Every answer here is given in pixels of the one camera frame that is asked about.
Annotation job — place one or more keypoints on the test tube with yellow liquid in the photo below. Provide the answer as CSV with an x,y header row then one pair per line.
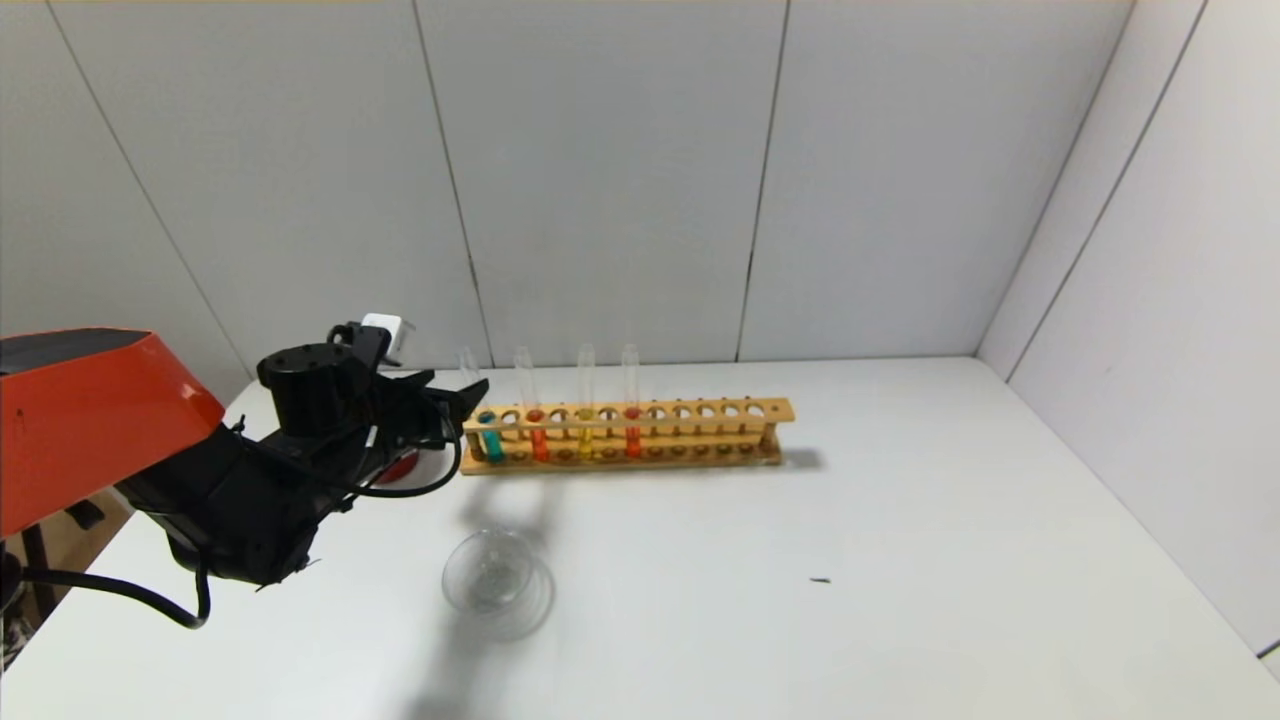
x,y
586,440

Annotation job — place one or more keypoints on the wooden test tube rack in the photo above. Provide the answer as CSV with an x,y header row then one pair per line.
x,y
660,412

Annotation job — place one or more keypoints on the orange and black left arm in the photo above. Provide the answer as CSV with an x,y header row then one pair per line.
x,y
100,420

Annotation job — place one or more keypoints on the test tube with blue liquid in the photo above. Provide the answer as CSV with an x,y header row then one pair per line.
x,y
493,445

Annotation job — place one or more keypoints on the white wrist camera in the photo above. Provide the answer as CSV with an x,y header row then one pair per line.
x,y
385,328

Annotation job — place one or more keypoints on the clear glass beaker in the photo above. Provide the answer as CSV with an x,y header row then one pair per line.
x,y
497,590

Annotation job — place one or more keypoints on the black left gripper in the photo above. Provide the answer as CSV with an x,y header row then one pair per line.
x,y
436,411

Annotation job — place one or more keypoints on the test tube with red liquid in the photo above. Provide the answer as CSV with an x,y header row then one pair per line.
x,y
632,440
540,445

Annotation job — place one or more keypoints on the dark red cup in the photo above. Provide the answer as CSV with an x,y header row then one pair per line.
x,y
402,468

